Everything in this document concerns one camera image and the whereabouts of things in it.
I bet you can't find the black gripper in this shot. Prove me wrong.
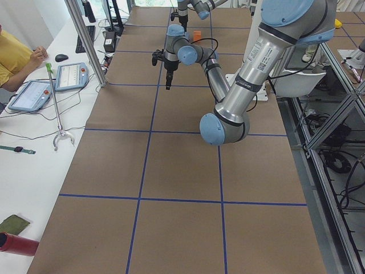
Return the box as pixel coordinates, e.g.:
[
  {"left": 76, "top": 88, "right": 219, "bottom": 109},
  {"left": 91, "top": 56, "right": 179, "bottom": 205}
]
[
  {"left": 170, "top": 9, "right": 188, "bottom": 32},
  {"left": 152, "top": 50, "right": 180, "bottom": 90}
]

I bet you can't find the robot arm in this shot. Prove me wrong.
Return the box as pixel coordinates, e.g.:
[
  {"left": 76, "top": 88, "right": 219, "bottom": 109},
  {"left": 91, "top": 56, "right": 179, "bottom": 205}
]
[
  {"left": 170, "top": 0, "right": 227, "bottom": 32},
  {"left": 152, "top": 1, "right": 337, "bottom": 146}
]

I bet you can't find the orange foam block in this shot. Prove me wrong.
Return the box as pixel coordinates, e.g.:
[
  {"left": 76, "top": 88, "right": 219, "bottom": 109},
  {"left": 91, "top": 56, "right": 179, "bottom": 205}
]
[{"left": 193, "top": 30, "right": 202, "bottom": 42}]

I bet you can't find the black power adapter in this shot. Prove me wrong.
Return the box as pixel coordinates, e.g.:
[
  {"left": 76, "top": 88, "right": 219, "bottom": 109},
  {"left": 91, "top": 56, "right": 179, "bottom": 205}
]
[{"left": 103, "top": 31, "right": 116, "bottom": 53}]

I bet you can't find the black keyboard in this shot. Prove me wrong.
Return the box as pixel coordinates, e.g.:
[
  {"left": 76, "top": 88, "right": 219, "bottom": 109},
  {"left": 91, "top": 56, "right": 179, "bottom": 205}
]
[{"left": 75, "top": 25, "right": 96, "bottom": 54}]

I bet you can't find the far teach pendant tablet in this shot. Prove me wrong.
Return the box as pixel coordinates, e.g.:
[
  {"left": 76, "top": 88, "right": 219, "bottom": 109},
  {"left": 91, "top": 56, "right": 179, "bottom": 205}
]
[{"left": 55, "top": 62, "right": 88, "bottom": 91}]

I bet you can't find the teach pendant tablet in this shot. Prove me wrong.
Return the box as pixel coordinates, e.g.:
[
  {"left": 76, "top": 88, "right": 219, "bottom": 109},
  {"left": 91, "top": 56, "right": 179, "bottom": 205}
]
[
  {"left": 8, "top": 80, "right": 52, "bottom": 112},
  {"left": 55, "top": 62, "right": 88, "bottom": 91}
]

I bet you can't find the black computer mouse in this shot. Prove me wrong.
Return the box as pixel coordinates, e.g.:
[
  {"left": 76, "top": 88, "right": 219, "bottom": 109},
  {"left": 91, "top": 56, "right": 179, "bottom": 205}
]
[{"left": 55, "top": 54, "right": 69, "bottom": 63}]

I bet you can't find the white chair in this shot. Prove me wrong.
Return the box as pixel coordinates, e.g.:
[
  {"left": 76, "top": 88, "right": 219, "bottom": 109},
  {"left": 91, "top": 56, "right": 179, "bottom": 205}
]
[{"left": 274, "top": 69, "right": 326, "bottom": 98}]

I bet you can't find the metal reacher grabber tool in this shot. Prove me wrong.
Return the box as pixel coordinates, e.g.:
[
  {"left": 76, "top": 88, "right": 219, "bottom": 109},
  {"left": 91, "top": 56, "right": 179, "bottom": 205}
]
[{"left": 46, "top": 63, "right": 75, "bottom": 151}]

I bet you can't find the near teach pendant tablet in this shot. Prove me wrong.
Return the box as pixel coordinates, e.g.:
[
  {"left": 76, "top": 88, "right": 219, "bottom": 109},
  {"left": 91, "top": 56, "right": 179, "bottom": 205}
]
[{"left": 8, "top": 80, "right": 52, "bottom": 112}]

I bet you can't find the person in yellow shirt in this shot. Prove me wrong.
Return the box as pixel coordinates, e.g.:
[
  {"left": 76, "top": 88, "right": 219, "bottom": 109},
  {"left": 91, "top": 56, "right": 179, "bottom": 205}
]
[{"left": 1, "top": 27, "right": 48, "bottom": 92}]

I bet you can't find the red cylinder bottle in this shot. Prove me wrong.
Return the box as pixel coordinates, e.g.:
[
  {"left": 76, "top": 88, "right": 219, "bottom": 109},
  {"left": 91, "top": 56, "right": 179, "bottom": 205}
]
[{"left": 1, "top": 232, "right": 39, "bottom": 256}]

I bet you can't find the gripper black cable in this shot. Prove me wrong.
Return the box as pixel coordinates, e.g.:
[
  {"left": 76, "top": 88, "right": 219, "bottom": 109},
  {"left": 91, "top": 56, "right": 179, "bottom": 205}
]
[{"left": 189, "top": 38, "right": 220, "bottom": 61}]

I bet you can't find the aluminium frame post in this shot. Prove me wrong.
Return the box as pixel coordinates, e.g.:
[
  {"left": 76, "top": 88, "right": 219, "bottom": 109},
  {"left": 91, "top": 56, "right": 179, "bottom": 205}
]
[{"left": 65, "top": 0, "right": 107, "bottom": 87}]

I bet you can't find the smart watch green strap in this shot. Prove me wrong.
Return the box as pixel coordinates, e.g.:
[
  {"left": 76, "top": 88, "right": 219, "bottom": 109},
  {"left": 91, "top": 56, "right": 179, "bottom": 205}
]
[{"left": 0, "top": 145, "right": 37, "bottom": 155}]

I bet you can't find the aluminium frame rail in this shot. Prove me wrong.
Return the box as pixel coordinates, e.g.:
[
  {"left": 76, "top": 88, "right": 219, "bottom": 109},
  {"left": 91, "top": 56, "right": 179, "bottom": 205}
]
[{"left": 289, "top": 37, "right": 364, "bottom": 273}]

